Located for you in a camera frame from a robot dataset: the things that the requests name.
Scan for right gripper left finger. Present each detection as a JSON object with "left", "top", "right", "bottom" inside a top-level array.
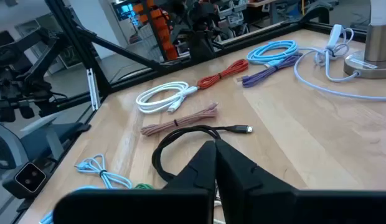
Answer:
[{"left": 52, "top": 139, "right": 218, "bottom": 224}]

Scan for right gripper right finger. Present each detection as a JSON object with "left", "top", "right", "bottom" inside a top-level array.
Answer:
[{"left": 215, "top": 139, "right": 386, "bottom": 224}]

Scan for green USB cable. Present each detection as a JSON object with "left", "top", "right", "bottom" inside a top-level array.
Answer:
[{"left": 132, "top": 183, "right": 156, "bottom": 191}]

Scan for thin light blue USB cable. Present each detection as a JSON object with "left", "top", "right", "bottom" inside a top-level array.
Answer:
[{"left": 73, "top": 153, "right": 133, "bottom": 190}]

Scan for pink braided USB cable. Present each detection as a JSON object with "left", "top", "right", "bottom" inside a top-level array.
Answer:
[{"left": 139, "top": 102, "right": 219, "bottom": 137}]

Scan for thick light blue USB cable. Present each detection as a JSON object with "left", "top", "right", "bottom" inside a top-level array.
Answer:
[{"left": 38, "top": 185, "right": 102, "bottom": 224}]

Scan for white USB cable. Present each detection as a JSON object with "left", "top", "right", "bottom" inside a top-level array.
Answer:
[{"left": 136, "top": 81, "right": 199, "bottom": 114}]

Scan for purple braided USB cable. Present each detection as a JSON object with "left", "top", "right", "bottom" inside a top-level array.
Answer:
[{"left": 236, "top": 52, "right": 303, "bottom": 89}]

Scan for sky blue cable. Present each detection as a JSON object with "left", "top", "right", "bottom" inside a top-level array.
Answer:
[{"left": 246, "top": 39, "right": 299, "bottom": 68}]

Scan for orange storage bin rack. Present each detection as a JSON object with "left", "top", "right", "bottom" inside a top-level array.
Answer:
[{"left": 132, "top": 0, "right": 179, "bottom": 62}]

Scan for grey storage bins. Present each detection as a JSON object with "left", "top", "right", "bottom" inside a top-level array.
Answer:
[{"left": 215, "top": 0, "right": 250, "bottom": 37}]

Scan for silver lamp with white shade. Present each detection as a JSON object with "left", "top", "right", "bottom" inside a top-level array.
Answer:
[{"left": 342, "top": 0, "right": 386, "bottom": 80}]

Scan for white strip on frame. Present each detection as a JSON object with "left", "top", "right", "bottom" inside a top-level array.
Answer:
[{"left": 86, "top": 67, "right": 101, "bottom": 111}]

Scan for black table-level camera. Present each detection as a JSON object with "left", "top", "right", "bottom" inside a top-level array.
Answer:
[{"left": 1, "top": 161, "right": 48, "bottom": 200}]

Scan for black aluminium table frame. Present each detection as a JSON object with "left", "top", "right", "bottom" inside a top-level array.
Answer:
[{"left": 9, "top": 0, "right": 368, "bottom": 224}]

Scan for white lamp power cable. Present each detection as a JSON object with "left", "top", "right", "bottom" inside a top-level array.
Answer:
[{"left": 293, "top": 24, "right": 386, "bottom": 102}]

